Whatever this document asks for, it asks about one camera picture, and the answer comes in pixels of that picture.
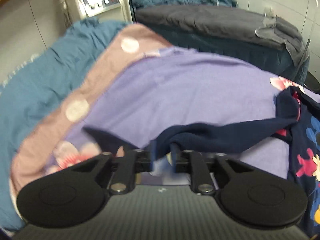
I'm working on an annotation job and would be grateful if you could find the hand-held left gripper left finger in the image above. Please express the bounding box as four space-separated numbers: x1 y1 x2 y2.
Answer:
65 142 157 196

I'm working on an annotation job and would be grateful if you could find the white bedside machine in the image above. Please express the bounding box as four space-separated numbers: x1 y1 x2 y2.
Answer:
60 0 137 24

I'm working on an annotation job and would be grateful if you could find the white gooseneck lamp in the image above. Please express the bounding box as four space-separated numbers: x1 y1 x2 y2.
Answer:
279 0 316 68

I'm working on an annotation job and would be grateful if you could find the small grey cloth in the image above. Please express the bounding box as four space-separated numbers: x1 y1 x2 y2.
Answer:
255 15 288 46

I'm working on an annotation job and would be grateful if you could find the navy cartoon print shirt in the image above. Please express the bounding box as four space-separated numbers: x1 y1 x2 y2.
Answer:
84 86 320 238

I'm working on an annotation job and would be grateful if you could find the purple floral bedsheet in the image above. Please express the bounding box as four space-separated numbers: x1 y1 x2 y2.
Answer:
10 22 320 198

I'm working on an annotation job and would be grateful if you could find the teal blue blanket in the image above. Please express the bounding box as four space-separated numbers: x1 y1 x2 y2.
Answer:
0 17 130 232

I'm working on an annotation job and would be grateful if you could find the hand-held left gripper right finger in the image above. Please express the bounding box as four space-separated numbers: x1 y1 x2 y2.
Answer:
170 144 253 195

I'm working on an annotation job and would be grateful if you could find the dark blue bed cover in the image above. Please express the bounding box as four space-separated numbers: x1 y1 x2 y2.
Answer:
147 25 309 87

